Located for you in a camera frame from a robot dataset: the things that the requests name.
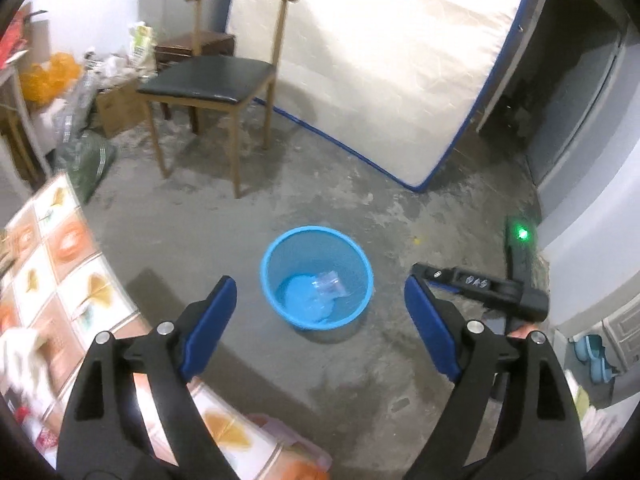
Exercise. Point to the person's right hand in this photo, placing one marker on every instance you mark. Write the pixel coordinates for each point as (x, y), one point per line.
(522, 331)

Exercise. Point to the orange plastic bag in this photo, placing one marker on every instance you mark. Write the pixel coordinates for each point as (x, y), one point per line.
(50, 77)

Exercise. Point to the grey door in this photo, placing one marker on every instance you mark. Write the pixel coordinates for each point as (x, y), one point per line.
(575, 125)

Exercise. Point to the red packaging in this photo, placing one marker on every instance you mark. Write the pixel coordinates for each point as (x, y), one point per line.
(15, 40)

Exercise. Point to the clear plastic bag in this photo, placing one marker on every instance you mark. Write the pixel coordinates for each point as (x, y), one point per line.
(75, 110)

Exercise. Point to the white mattress with blue trim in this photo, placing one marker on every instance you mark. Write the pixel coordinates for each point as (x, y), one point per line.
(375, 60)

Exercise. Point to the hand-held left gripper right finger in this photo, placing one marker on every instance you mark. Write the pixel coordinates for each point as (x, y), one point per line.
(430, 327)

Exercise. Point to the blue plastic wastebasket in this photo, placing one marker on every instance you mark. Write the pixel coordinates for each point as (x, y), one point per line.
(280, 270)

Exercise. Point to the white crumpled cloth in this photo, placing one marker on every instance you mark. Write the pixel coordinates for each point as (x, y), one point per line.
(22, 360)

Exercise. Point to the white metal frame table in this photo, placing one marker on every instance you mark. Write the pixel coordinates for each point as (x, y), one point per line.
(22, 105)

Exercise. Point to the wooden chair with black seat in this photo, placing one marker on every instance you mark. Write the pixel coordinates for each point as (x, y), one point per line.
(205, 77)

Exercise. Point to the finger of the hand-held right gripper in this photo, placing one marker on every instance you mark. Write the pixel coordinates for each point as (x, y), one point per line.
(450, 277)

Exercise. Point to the dark wooden nightstand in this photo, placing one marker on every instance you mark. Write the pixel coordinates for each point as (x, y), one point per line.
(175, 50)

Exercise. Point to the green and white package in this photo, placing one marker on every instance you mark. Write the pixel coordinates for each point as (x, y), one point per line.
(141, 42)

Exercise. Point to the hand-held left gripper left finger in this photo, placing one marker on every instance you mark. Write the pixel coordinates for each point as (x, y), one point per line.
(212, 330)

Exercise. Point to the clear plastic wrapper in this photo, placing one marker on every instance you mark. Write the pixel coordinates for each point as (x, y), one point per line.
(327, 285)

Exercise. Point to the blue slipper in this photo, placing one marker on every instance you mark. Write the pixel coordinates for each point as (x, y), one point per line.
(587, 347)
(602, 370)

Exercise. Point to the brown cardboard box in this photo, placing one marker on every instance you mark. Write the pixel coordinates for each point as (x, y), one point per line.
(117, 107)

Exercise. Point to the leaf printed tablecloth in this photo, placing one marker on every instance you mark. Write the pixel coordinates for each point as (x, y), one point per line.
(65, 270)

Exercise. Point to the green plastic bag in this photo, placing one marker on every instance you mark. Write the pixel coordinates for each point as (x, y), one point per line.
(90, 165)

